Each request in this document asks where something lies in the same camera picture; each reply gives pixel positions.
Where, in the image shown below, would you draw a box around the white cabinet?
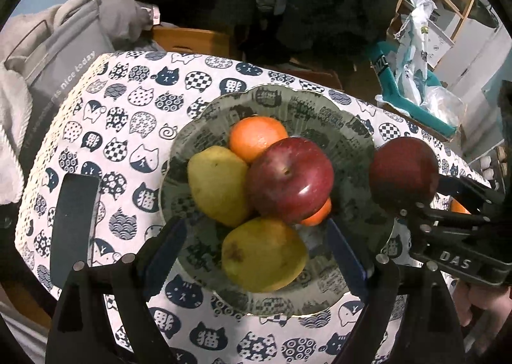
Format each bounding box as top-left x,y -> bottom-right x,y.
434,16 -> 512,157

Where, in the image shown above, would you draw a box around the cat print tablecloth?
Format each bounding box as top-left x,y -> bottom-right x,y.
14,51 -> 493,364

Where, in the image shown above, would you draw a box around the teal box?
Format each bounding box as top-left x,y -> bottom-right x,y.
366,42 -> 459,139

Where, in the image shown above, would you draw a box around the red apple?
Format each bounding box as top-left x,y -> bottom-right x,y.
245,137 -> 335,224
368,137 -> 440,213

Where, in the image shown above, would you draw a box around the beige cloth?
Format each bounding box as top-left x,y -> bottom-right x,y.
0,4 -> 65,69

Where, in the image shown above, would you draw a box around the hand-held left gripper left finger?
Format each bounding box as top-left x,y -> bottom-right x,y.
46,217 -> 188,364

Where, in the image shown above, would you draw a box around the dark hanging jackets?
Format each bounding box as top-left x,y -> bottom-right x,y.
214,0 -> 404,65

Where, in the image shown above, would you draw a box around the black phone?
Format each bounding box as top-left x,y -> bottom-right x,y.
51,174 -> 100,288

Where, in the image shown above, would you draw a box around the clear plastic bag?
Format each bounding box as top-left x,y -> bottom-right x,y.
420,86 -> 467,127

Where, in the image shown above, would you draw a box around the white printed plastic bag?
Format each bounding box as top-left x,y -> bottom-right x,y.
394,0 -> 439,105

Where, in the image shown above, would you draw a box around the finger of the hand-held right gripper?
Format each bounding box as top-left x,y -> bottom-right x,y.
394,203 -> 493,245
435,174 -> 506,205

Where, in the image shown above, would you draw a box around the wooden shelf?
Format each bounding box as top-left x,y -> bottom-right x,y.
394,0 -> 481,65

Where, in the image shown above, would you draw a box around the person's right hand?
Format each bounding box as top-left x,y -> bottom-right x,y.
455,284 -> 512,353

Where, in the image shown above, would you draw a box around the green pear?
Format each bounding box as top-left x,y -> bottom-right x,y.
187,146 -> 254,228
221,217 -> 309,293

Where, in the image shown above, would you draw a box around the wooden chair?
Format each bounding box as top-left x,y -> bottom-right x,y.
152,26 -> 231,56

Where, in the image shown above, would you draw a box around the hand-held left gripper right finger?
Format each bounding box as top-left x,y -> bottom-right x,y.
326,219 -> 467,364

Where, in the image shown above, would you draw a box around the white towel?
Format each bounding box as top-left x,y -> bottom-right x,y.
0,64 -> 33,205

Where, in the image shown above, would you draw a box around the grey printed bag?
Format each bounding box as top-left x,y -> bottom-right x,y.
4,4 -> 117,173

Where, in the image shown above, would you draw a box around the glass plate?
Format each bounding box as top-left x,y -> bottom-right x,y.
160,86 -> 396,317

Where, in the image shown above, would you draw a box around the grey garment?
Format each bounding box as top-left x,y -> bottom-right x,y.
95,0 -> 161,49

